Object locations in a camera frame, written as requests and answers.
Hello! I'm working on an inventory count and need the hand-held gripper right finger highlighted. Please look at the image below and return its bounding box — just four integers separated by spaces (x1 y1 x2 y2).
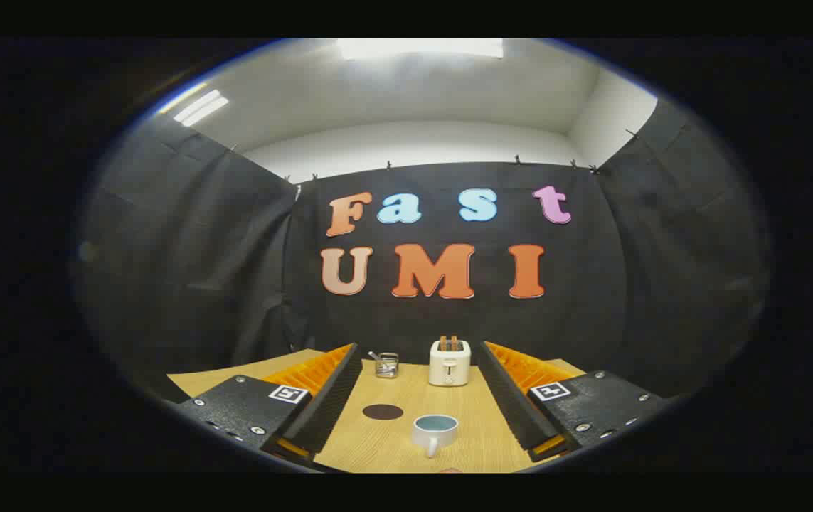
476 341 669 464

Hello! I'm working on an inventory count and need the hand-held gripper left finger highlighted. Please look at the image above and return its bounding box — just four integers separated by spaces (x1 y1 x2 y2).
175 343 365 473

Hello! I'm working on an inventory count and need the white cup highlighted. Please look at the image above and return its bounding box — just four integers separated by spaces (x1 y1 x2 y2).
412 414 459 458

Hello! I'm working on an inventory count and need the wooden table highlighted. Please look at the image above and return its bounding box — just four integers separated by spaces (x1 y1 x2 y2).
168 348 588 474

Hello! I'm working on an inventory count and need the white toaster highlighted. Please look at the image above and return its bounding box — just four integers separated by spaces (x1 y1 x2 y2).
428 339 472 387

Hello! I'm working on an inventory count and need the black backdrop cloth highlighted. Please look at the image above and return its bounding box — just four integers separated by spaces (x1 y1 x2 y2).
75 100 770 399

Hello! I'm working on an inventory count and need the ceiling strip light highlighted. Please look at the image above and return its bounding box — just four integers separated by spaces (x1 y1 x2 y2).
157 85 229 127

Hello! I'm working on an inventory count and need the wide ceiling light panel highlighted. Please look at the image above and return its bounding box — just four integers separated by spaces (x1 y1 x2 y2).
339 39 505 60

